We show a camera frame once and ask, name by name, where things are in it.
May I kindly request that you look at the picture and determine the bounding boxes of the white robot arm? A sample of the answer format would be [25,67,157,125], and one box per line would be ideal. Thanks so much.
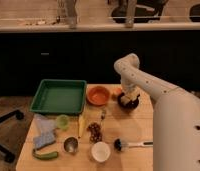
[114,53,200,171]

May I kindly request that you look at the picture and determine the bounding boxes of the purple bowl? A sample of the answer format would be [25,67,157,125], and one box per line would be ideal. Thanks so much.
[117,93,140,110]

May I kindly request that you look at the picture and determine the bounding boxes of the orange bowl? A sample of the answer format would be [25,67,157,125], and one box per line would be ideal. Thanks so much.
[86,86,110,106]

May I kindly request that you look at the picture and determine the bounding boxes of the white bowl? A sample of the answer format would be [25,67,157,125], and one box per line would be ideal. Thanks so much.
[91,142,111,163]

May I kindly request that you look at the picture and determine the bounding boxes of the brown grape bunch toy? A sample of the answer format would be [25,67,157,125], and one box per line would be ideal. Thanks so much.
[87,122,102,143]

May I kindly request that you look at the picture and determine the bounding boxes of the yellow corn toy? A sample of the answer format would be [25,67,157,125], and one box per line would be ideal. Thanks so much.
[78,114,86,138]

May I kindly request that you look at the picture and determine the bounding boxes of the small green cup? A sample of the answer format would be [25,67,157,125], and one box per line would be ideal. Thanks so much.
[56,115,69,130]

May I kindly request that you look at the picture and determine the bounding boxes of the green plastic tray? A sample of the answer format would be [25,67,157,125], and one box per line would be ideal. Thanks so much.
[30,79,87,116]

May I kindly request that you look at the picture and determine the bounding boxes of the small metal cup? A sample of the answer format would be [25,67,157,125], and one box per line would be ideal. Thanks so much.
[64,137,78,154]

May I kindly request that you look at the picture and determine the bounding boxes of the clear plastic bag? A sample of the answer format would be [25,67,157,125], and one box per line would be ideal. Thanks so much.
[34,114,56,134]

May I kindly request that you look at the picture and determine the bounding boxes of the black office chair base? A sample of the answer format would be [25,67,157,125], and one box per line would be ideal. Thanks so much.
[0,109,25,164]

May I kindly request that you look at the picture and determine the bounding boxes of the dish brush white handle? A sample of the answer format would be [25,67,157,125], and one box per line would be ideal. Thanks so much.
[113,139,153,151]

